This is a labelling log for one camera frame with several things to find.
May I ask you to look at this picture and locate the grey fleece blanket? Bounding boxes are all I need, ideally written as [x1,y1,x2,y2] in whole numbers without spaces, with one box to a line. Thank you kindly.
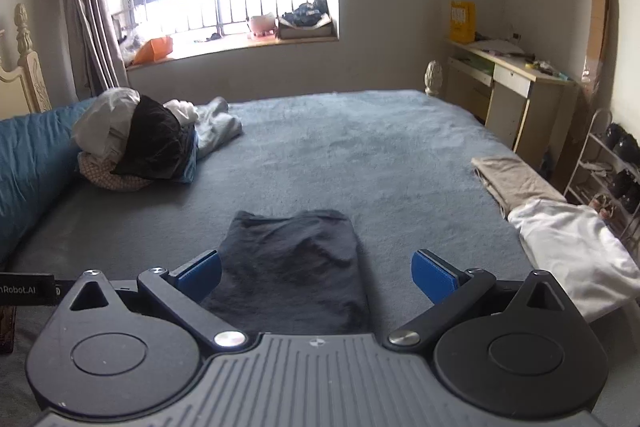
[0,89,592,410]

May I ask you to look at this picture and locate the blue pillow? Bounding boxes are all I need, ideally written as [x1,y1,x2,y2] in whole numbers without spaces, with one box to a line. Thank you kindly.
[0,99,109,266]

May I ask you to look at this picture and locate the white wire shoe rack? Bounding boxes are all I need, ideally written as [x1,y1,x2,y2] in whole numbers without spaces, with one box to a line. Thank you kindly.
[563,109,640,259]

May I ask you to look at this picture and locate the yellow box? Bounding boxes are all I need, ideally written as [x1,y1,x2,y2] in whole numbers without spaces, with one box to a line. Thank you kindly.
[448,0,477,44]

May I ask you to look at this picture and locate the cream bedpost finial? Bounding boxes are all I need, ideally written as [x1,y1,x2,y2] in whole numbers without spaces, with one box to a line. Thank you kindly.
[423,60,444,97]

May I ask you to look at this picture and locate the pink bowl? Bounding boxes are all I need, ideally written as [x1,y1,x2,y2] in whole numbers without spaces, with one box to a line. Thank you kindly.
[248,14,279,39]

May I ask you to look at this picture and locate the beige patterned pillow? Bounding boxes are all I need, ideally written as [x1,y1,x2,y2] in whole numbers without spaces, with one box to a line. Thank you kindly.
[76,151,157,194]

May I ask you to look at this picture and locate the orange bag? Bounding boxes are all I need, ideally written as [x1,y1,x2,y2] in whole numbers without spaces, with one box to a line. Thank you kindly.
[132,36,175,66]

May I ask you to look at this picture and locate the white folded garment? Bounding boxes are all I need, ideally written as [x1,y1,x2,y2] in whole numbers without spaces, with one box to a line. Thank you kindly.
[507,198,640,324]

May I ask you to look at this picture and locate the black garment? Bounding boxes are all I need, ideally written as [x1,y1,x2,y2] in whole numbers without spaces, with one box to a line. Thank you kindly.
[111,94,197,184]

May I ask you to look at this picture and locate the brown cardboard sheet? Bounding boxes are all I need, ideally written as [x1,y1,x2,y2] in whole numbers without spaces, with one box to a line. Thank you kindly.
[581,0,609,96]

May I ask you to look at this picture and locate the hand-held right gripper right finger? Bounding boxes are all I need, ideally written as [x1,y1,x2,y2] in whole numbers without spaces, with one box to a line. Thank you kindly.
[382,248,572,351]

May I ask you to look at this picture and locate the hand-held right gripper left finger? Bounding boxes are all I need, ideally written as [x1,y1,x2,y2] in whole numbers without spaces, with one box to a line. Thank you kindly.
[64,249,249,351]

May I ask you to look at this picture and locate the beige sandals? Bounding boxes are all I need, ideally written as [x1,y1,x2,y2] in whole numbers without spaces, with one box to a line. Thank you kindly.
[589,194,619,221]

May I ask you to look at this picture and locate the cream wooden desk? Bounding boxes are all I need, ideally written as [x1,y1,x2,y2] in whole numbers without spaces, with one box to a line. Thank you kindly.
[443,37,579,171]

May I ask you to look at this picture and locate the grey curtain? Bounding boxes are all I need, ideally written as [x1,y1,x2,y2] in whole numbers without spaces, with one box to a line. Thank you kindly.
[62,0,133,96]

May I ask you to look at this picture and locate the white papers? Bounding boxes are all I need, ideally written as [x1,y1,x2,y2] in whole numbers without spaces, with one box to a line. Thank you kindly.
[471,37,527,58]

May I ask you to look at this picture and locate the tray of dark things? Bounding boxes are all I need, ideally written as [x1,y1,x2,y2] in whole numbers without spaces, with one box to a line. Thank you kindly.
[276,0,334,41]

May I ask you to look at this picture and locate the black shoe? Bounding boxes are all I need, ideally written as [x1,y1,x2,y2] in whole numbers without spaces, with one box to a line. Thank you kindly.
[611,169,640,214]
[602,122,624,151]
[614,131,640,166]

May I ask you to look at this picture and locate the beige folded garment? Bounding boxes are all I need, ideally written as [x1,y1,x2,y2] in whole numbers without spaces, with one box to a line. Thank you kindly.
[471,155,569,219]

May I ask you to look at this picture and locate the blue garment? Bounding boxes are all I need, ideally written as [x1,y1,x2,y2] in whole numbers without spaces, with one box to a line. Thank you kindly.
[171,127,202,186]

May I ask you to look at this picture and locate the white crumpled garment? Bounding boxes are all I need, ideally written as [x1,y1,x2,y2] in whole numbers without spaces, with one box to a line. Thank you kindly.
[72,87,144,158]

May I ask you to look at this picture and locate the dark navy shorts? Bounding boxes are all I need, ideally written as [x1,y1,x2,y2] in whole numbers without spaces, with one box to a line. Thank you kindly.
[199,209,374,336]

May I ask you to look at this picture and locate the light grey crumpled garment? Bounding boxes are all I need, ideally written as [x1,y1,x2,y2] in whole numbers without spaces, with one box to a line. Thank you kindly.
[162,96,245,158]

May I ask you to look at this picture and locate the cream carved headboard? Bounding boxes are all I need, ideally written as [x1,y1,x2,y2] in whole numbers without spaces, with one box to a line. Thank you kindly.
[0,2,54,116]

